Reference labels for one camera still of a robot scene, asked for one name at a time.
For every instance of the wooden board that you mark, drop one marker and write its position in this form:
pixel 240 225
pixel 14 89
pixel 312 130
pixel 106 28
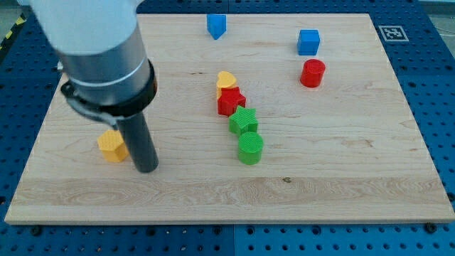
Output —
pixel 347 151

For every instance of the green cylinder block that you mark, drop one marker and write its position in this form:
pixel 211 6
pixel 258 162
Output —
pixel 250 146

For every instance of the red star block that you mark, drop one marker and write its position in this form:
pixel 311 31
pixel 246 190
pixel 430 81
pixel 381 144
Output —
pixel 229 100

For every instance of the yellow hexagon block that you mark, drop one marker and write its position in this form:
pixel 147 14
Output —
pixel 112 146

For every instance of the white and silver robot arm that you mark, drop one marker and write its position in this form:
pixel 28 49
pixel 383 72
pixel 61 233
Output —
pixel 100 46

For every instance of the blue pentagon block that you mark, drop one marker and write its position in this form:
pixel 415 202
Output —
pixel 216 25

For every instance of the green star block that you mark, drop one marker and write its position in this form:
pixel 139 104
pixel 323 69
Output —
pixel 243 120

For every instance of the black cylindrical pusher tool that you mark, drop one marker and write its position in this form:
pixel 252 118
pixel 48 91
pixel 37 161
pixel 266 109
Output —
pixel 137 137

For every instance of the yellow heart block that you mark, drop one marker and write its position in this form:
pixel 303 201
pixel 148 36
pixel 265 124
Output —
pixel 225 80

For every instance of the blue cube block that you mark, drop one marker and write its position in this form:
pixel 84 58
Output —
pixel 308 42

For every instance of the fiducial marker tag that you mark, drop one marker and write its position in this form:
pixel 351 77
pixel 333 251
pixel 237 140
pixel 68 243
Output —
pixel 393 33

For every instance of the red cylinder block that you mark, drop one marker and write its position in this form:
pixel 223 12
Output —
pixel 312 73

